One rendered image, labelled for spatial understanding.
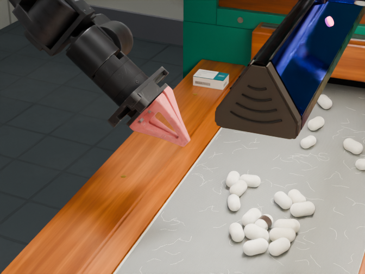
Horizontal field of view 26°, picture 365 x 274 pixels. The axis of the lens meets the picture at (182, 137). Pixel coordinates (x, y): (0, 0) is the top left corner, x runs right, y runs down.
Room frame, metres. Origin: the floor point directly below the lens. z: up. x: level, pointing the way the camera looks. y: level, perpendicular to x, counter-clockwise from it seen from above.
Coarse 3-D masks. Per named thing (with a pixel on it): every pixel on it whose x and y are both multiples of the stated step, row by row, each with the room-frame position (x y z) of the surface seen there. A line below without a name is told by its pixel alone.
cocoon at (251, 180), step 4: (244, 176) 1.04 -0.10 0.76; (248, 176) 1.04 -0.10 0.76; (252, 176) 1.04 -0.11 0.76; (256, 176) 1.04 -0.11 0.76; (244, 180) 1.03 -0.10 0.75; (248, 180) 1.03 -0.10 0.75; (252, 180) 1.03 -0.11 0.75; (256, 180) 1.03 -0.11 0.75; (260, 180) 1.04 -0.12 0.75; (248, 184) 1.03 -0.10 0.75; (252, 184) 1.03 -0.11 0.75; (256, 184) 1.03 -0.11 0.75
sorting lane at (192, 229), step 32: (352, 96) 1.36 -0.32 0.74; (224, 128) 1.23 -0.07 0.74; (320, 128) 1.23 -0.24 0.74; (352, 128) 1.23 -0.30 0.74; (224, 160) 1.12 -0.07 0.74; (256, 160) 1.12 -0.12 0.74; (288, 160) 1.12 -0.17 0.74; (320, 160) 1.12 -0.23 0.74; (352, 160) 1.12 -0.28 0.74; (192, 192) 1.02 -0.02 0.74; (224, 192) 1.02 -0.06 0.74; (256, 192) 1.02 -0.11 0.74; (320, 192) 1.02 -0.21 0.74; (352, 192) 1.02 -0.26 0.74; (160, 224) 0.94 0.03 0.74; (192, 224) 0.94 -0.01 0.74; (224, 224) 0.94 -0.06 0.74; (320, 224) 0.94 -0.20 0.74; (352, 224) 0.94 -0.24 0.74; (128, 256) 0.86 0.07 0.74; (160, 256) 0.86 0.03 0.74; (192, 256) 0.86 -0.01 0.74; (224, 256) 0.86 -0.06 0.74; (256, 256) 0.86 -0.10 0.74; (288, 256) 0.86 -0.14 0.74; (320, 256) 0.86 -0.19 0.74; (352, 256) 0.86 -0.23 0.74
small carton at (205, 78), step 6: (198, 72) 1.37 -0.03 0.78; (204, 72) 1.37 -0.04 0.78; (210, 72) 1.37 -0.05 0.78; (216, 72) 1.37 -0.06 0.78; (198, 78) 1.36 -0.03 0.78; (204, 78) 1.35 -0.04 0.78; (210, 78) 1.35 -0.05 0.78; (216, 78) 1.35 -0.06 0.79; (222, 78) 1.35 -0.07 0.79; (228, 78) 1.37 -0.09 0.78; (198, 84) 1.36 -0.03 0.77; (204, 84) 1.35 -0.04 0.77; (210, 84) 1.35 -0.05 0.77; (216, 84) 1.34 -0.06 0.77; (222, 84) 1.34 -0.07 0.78
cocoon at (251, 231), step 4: (248, 224) 0.91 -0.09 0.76; (252, 224) 0.91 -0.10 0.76; (244, 228) 0.90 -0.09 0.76; (248, 228) 0.90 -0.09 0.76; (252, 228) 0.90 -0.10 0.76; (256, 228) 0.90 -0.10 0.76; (260, 228) 0.90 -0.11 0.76; (244, 232) 0.90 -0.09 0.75; (248, 232) 0.90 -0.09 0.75; (252, 232) 0.89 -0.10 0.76; (256, 232) 0.89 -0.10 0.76; (260, 232) 0.89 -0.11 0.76; (264, 232) 0.89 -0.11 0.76; (248, 236) 0.90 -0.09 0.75; (252, 236) 0.89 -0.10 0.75; (256, 236) 0.89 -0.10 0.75; (260, 236) 0.88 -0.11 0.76; (264, 236) 0.88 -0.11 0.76; (268, 236) 0.89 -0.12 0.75
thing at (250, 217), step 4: (252, 208) 0.95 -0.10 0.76; (256, 208) 0.95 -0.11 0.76; (248, 212) 0.94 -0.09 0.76; (252, 212) 0.94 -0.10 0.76; (256, 212) 0.94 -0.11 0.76; (260, 212) 0.94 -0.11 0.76; (244, 216) 0.93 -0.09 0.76; (248, 216) 0.93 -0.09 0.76; (252, 216) 0.93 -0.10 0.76; (256, 216) 0.93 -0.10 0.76; (260, 216) 0.94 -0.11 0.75; (244, 220) 0.93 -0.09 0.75; (248, 220) 0.92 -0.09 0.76; (252, 220) 0.92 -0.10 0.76; (244, 224) 0.92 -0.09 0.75
